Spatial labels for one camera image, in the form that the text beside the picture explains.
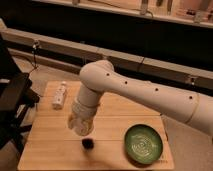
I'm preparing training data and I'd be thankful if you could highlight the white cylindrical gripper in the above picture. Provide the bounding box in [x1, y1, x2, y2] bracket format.
[71, 99, 100, 118]

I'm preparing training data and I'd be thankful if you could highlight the translucent ceramic cup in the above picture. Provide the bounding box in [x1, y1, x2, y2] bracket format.
[68, 113, 94, 136]

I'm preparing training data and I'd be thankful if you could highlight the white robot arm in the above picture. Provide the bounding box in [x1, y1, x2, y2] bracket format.
[69, 60, 213, 136]

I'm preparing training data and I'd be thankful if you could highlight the small black eraser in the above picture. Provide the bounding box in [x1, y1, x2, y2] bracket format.
[82, 138, 94, 149]

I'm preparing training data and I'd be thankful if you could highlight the white plastic bottle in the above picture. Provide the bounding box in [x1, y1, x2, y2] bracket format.
[52, 81, 67, 110]

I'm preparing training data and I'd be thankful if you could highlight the green ribbed plate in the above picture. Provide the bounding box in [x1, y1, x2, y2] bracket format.
[124, 124, 163, 165]

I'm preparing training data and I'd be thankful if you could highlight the black chair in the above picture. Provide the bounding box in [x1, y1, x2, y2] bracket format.
[0, 34, 40, 153]

